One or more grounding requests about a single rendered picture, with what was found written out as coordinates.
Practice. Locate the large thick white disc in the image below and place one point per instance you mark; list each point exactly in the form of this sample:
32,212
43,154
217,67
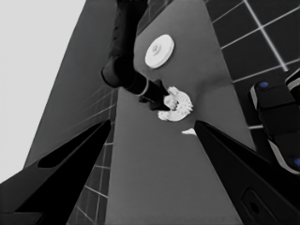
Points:
164,57

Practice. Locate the small white toothed gear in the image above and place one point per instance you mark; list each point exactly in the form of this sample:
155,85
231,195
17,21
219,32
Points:
187,108
170,100
162,115
174,90

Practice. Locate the white round carrier with pins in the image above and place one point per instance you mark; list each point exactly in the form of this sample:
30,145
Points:
177,118

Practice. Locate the dark robot body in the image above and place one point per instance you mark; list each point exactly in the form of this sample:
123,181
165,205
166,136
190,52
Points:
275,103

